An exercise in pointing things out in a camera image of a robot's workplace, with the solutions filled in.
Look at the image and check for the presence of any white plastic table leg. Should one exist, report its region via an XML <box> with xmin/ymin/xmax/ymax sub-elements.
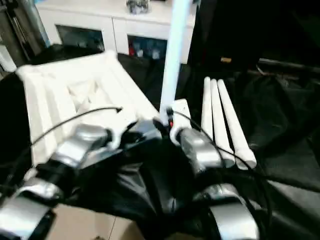
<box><xmin>216</xmin><ymin>79</ymin><xmax>258</xmax><ymax>171</ymax></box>
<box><xmin>209</xmin><ymin>78</ymin><xmax>237</xmax><ymax>169</ymax></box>
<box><xmin>159</xmin><ymin>0</ymin><xmax>191</xmax><ymax>126</ymax></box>
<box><xmin>200</xmin><ymin>76</ymin><xmax>216</xmax><ymax>136</ymax></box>

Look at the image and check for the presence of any black mat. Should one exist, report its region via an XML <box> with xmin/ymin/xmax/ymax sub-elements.
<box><xmin>0</xmin><ymin>43</ymin><xmax>320</xmax><ymax>240</ymax></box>

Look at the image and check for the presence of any white glass-door cabinet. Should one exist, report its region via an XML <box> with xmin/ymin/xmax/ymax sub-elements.
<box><xmin>34</xmin><ymin>0</ymin><xmax>198</xmax><ymax>65</ymax></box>

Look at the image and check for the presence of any black backdrop cloth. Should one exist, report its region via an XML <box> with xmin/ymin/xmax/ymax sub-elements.
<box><xmin>189</xmin><ymin>0</ymin><xmax>320</xmax><ymax>73</ymax></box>

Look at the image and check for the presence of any black metal bar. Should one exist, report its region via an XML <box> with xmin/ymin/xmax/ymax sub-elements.
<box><xmin>257</xmin><ymin>57</ymin><xmax>320</xmax><ymax>76</ymax></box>

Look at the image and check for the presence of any black left wrist camera cable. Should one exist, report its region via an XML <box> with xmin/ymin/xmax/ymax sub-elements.
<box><xmin>0</xmin><ymin>106</ymin><xmax>124</xmax><ymax>191</ymax></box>

